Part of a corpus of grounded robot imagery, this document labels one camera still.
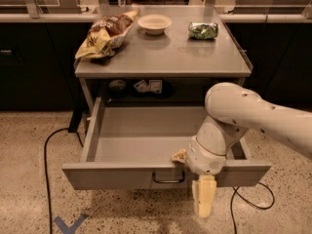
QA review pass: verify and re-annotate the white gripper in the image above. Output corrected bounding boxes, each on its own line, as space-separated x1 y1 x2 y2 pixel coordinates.
171 116 247 218

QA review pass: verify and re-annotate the grey top drawer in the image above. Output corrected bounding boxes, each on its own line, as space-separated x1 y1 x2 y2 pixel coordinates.
61 97 272 191

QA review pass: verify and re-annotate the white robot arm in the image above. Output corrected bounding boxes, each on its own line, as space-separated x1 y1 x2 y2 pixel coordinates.
172 82 312 217

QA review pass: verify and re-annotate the grey metal drawer cabinet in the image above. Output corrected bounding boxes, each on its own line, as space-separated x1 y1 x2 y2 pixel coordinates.
75 5 252 108

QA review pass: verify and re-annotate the dark counter with white top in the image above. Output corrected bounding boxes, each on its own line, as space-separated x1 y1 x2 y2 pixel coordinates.
0 15 312 111

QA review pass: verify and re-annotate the blue tape floor marker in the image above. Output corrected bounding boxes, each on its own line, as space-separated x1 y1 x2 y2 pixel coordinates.
54 213 90 234

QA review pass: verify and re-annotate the green crushed can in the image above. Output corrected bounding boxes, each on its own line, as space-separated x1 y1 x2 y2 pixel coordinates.
188 22 218 40

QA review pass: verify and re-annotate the white paper bowl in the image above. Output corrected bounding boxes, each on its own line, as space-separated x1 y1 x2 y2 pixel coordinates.
137 15 172 35

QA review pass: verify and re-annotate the yellow brown chip bag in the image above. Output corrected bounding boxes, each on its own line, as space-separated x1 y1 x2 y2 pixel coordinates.
75 11 138 59

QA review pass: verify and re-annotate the black looped cable on right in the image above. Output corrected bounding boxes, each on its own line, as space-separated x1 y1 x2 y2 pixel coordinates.
229 181 276 234

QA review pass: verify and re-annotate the black cable on left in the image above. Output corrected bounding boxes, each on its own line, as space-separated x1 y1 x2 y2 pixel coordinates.
44 127 84 234

